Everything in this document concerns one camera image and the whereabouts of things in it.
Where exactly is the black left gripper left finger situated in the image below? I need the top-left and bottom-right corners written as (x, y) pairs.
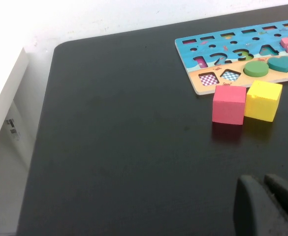
top-left (233, 175), bottom-right (288, 236)

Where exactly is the green circle piece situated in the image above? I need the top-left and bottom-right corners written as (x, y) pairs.
top-left (243, 60), bottom-right (270, 77)

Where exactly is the teal heart piece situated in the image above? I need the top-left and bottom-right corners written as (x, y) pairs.
top-left (266, 56), bottom-right (288, 74)

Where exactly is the colourful wooden puzzle board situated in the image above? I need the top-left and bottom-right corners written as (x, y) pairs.
top-left (174, 18), bottom-right (288, 95)

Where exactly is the yellow cube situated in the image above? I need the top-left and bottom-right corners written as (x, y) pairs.
top-left (244, 80), bottom-right (284, 123)

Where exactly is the hot pink cube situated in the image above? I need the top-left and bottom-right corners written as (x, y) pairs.
top-left (212, 85), bottom-right (247, 126)

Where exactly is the white cabinet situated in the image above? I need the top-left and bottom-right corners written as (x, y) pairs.
top-left (0, 46), bottom-right (36, 236)

